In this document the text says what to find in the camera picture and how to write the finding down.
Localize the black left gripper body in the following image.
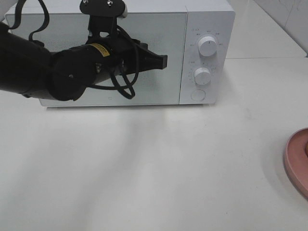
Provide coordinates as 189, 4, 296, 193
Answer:
84, 31, 141, 84

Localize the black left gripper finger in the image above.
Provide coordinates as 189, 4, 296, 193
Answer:
138, 43, 167, 72
79, 0, 128, 40

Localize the white microwave door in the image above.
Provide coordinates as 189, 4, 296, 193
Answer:
5, 12, 189, 107

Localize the white microwave knob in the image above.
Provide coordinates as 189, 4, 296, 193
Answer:
197, 35, 217, 57
194, 67, 211, 85

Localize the round white door button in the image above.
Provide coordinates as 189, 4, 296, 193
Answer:
191, 90, 206, 102

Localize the pink round plate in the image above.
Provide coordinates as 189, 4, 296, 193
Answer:
283, 128, 308, 200

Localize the burger with lettuce and tomato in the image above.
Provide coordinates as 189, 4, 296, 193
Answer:
305, 142, 308, 156

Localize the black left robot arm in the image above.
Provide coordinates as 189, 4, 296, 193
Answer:
0, 0, 167, 101

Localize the white microwave oven body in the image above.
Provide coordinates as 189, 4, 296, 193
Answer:
12, 0, 235, 105

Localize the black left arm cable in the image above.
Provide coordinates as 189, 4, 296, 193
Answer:
8, 0, 141, 100

